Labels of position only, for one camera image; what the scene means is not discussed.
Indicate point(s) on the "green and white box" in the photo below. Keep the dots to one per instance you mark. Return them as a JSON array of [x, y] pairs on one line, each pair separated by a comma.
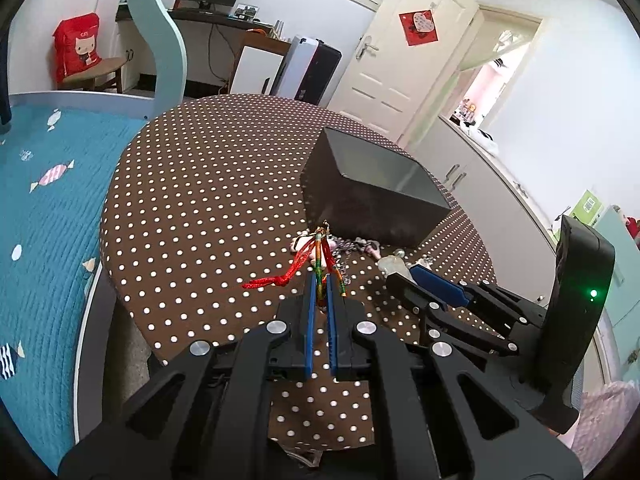
[[580, 212]]

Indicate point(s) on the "blue candy print quilt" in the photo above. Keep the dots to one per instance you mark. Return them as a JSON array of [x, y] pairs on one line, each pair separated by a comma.
[[45, 240]]

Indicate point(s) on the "round polka dot table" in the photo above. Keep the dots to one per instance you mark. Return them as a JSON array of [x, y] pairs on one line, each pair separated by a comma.
[[210, 185]]

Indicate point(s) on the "pink patterned clothing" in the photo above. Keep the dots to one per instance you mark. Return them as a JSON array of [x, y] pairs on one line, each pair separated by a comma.
[[610, 420]]

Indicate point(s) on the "small white wooden-top cabinet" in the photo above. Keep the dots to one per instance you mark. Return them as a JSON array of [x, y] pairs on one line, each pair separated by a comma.
[[257, 67]]

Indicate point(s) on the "white and black suitcase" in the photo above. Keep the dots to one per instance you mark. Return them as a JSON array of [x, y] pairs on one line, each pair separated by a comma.
[[310, 72]]

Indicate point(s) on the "wooden chair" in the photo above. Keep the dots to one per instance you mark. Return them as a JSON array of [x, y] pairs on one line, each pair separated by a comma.
[[107, 67]]

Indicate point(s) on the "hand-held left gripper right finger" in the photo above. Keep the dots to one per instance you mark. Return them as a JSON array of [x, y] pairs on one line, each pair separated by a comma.
[[332, 335]]

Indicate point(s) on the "dark wooden desk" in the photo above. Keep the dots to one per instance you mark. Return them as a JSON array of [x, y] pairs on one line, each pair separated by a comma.
[[200, 16]]

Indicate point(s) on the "bunch of keys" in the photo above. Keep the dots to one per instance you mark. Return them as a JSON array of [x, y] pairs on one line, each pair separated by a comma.
[[521, 190]]

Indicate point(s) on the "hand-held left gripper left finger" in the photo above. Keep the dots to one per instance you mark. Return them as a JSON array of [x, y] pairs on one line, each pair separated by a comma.
[[310, 325]]

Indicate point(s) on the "red cat print bag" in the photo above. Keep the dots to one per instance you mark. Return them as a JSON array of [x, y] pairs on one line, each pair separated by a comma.
[[77, 47]]

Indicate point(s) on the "pale green bunk bed frame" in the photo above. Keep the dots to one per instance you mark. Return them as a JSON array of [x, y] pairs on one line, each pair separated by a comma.
[[160, 35]]

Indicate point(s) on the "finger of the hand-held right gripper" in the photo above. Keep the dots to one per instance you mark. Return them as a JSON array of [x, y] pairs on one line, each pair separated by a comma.
[[442, 286], [415, 294]]

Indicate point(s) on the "dark hanging robe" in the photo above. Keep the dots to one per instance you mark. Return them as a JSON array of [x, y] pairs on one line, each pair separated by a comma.
[[4, 80]]

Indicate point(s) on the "grey metal tin box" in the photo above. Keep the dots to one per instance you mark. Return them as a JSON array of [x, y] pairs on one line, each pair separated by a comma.
[[365, 200]]

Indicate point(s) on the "red heart door ornament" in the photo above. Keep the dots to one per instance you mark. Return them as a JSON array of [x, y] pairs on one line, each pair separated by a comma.
[[419, 26]]

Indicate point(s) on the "long white sideboard cabinet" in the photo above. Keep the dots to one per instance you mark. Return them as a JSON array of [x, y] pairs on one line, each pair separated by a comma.
[[490, 195]]

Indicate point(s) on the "white panelled door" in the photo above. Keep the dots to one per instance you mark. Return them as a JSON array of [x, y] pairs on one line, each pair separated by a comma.
[[395, 60]]

